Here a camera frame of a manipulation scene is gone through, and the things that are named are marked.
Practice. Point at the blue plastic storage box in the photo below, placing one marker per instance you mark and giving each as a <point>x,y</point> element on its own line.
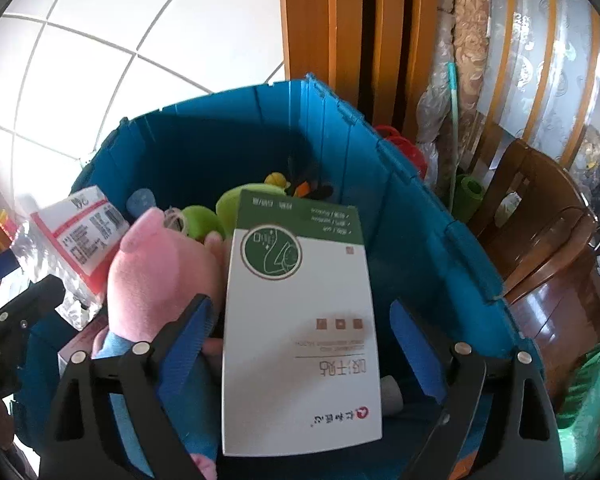
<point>330,160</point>

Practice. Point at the green rolled mat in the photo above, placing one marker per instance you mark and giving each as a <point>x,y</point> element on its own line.
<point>467,197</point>

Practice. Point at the yellow toy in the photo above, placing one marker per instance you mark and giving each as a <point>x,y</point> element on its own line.
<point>276,179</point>

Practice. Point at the red plastic object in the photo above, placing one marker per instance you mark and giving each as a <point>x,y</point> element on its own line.
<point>405,150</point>

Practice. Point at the rolled patterned carpet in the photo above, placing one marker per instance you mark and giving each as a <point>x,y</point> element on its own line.
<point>460,50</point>

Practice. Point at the black and orange toy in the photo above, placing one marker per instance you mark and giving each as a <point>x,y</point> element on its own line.
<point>307,187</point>

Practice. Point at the grey-blue cylinder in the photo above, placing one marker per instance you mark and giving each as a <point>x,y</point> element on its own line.
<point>140,201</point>

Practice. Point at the green plush toy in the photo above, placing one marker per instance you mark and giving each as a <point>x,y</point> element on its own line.
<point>205,217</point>

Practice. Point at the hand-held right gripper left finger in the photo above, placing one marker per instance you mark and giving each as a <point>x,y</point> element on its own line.
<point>187,342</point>

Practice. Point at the wooden door frame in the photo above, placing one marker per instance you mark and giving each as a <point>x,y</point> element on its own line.
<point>340,20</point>

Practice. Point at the silver packet with red label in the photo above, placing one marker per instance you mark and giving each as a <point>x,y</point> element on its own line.
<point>75,245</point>

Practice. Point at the green cloth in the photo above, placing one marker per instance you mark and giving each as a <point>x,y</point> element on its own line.
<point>592,400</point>

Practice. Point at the green stick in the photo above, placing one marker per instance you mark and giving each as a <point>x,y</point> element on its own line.
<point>453,130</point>

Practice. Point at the wooden chair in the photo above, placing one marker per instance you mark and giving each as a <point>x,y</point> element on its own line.
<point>545,240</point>

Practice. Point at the white and green carton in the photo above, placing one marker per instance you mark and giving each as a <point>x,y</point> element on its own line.
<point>300,340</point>

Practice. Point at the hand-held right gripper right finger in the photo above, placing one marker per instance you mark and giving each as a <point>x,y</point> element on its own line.
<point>415,350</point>

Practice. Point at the grey cylinder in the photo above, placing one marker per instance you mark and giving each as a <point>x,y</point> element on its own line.
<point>391,396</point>

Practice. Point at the pink plush pig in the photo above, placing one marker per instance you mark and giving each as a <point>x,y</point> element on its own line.
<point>155,275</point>

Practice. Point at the patterned plastic-wrapped mattress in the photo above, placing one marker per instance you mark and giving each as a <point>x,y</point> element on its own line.
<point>540,45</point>

